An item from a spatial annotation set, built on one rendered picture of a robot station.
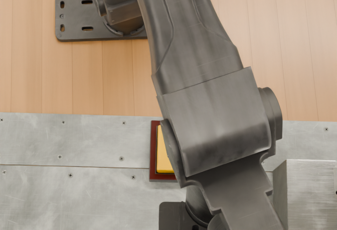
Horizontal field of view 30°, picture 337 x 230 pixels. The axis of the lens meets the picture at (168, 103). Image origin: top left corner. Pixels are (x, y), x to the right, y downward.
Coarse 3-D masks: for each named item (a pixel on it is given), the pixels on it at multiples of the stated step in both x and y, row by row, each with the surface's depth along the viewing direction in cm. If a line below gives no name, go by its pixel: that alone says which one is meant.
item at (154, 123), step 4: (152, 124) 83; (156, 124) 83; (152, 128) 83; (152, 132) 83; (152, 136) 83; (152, 140) 83; (152, 144) 83; (152, 148) 82; (152, 152) 82; (152, 156) 82; (152, 160) 82; (152, 164) 82; (152, 168) 82; (152, 172) 82; (152, 176) 82; (156, 176) 82; (160, 176) 82; (164, 176) 82; (168, 176) 82; (172, 176) 82
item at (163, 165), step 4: (160, 128) 82; (160, 132) 81; (160, 136) 81; (160, 140) 81; (160, 144) 81; (160, 148) 81; (164, 148) 81; (160, 152) 81; (164, 152) 81; (160, 156) 81; (164, 156) 81; (160, 160) 80; (164, 160) 80; (168, 160) 80; (160, 164) 80; (164, 164) 80; (168, 164) 80; (160, 168) 80; (164, 168) 80; (168, 168) 80; (172, 168) 80; (160, 172) 82; (164, 172) 82; (168, 172) 82; (172, 172) 81
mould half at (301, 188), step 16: (288, 160) 75; (304, 160) 76; (320, 160) 76; (288, 176) 75; (304, 176) 75; (320, 176) 75; (288, 192) 74; (304, 192) 75; (320, 192) 75; (288, 208) 74; (304, 208) 74; (320, 208) 74; (336, 208) 74; (288, 224) 74; (304, 224) 74; (320, 224) 74; (336, 224) 74
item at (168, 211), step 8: (160, 208) 61; (168, 208) 61; (176, 208) 61; (160, 216) 60; (168, 216) 60; (176, 216) 60; (192, 216) 54; (160, 224) 59; (168, 224) 59; (176, 224) 59; (200, 224) 54; (208, 224) 53
